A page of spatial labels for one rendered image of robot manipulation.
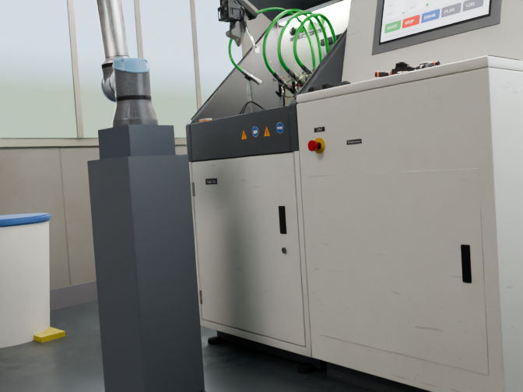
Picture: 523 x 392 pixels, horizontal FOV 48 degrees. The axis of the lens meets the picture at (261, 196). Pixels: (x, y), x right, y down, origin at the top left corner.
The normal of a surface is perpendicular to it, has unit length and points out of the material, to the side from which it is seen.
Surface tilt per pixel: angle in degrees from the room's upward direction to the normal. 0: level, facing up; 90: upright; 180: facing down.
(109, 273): 90
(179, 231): 90
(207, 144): 90
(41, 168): 90
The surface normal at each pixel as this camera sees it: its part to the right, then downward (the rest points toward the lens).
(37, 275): 0.94, 0.02
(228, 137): -0.77, 0.07
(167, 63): 0.73, -0.02
